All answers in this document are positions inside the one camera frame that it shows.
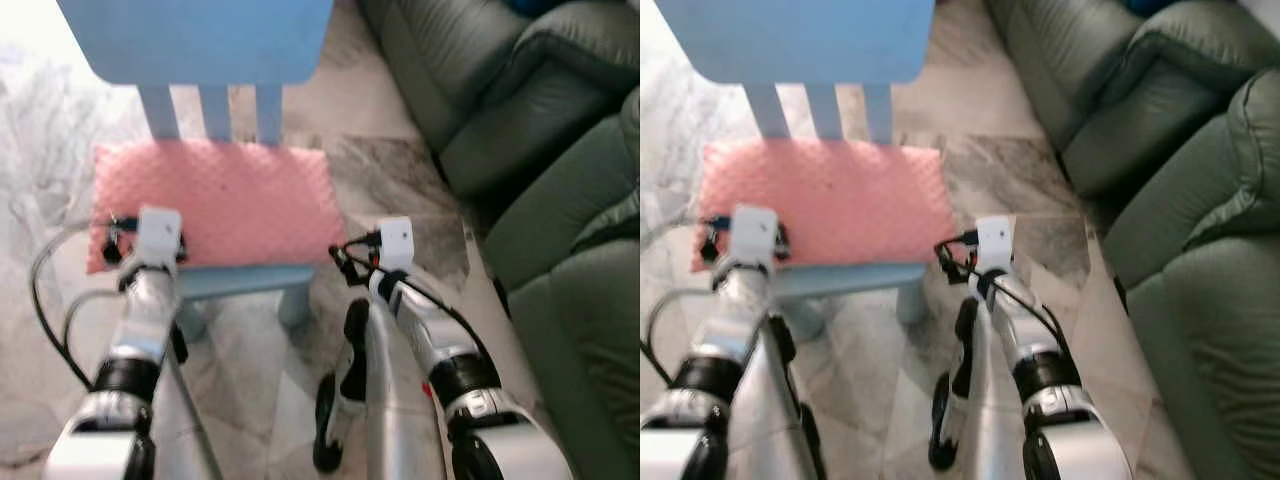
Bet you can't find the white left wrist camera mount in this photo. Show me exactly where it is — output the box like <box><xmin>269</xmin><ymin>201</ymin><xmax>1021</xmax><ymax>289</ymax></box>
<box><xmin>730</xmin><ymin>205</ymin><xmax>779</xmax><ymax>269</ymax></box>
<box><xmin>135</xmin><ymin>207</ymin><xmax>184</xmax><ymax>269</ymax></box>

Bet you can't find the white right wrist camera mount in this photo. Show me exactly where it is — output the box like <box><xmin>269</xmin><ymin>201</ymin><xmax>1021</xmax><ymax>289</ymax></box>
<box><xmin>378</xmin><ymin>217</ymin><xmax>416</xmax><ymax>273</ymax></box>
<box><xmin>975</xmin><ymin>216</ymin><xmax>1014</xmax><ymax>273</ymax></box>

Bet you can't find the dark green leather sofa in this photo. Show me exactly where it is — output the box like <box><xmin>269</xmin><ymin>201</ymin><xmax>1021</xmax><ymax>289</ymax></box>
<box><xmin>985</xmin><ymin>0</ymin><xmax>1280</xmax><ymax>480</ymax></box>
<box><xmin>358</xmin><ymin>0</ymin><xmax>641</xmax><ymax>480</ymax></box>

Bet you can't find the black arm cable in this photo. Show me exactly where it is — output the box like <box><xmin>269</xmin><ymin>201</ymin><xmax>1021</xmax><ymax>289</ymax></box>
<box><xmin>934</xmin><ymin>230</ymin><xmax>1076</xmax><ymax>363</ymax></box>
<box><xmin>640</xmin><ymin>215</ymin><xmax>723</xmax><ymax>389</ymax></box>
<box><xmin>330</xmin><ymin>232</ymin><xmax>493</xmax><ymax>363</ymax></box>
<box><xmin>29</xmin><ymin>222</ymin><xmax>126</xmax><ymax>393</ymax></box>

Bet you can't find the silver left robot leg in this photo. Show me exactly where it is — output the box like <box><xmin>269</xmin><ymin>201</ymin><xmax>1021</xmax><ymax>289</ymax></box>
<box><xmin>745</xmin><ymin>308</ymin><xmax>831</xmax><ymax>480</ymax></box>

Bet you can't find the pink textured pillow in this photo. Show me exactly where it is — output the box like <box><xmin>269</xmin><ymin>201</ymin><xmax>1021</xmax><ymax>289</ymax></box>
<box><xmin>690</xmin><ymin>138</ymin><xmax>958</xmax><ymax>273</ymax></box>
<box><xmin>85</xmin><ymin>138</ymin><xmax>346</xmax><ymax>276</ymax></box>

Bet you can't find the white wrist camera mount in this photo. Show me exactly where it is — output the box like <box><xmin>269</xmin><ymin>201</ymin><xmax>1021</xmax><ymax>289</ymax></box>
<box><xmin>135</xmin><ymin>207</ymin><xmax>184</xmax><ymax>269</ymax></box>
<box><xmin>730</xmin><ymin>205</ymin><xmax>779</xmax><ymax>269</ymax></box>
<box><xmin>378</xmin><ymin>217</ymin><xmax>416</xmax><ymax>273</ymax></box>
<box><xmin>975</xmin><ymin>216</ymin><xmax>1014</xmax><ymax>273</ymax></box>

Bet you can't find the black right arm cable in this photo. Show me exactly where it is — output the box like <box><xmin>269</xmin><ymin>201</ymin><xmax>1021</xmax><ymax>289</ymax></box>
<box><xmin>934</xmin><ymin>230</ymin><xmax>1076</xmax><ymax>363</ymax></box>
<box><xmin>330</xmin><ymin>232</ymin><xmax>493</xmax><ymax>363</ymax></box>

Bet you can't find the light blue wooden chair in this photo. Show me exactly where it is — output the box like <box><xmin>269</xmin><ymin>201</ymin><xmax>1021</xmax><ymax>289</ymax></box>
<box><xmin>55</xmin><ymin>0</ymin><xmax>336</xmax><ymax>336</ymax></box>
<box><xmin>655</xmin><ymin>0</ymin><xmax>936</xmax><ymax>331</ymax></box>

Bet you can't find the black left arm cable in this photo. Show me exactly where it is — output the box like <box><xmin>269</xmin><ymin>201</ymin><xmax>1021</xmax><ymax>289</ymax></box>
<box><xmin>640</xmin><ymin>215</ymin><xmax>723</xmax><ymax>389</ymax></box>
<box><xmin>29</xmin><ymin>222</ymin><xmax>126</xmax><ymax>393</ymax></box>

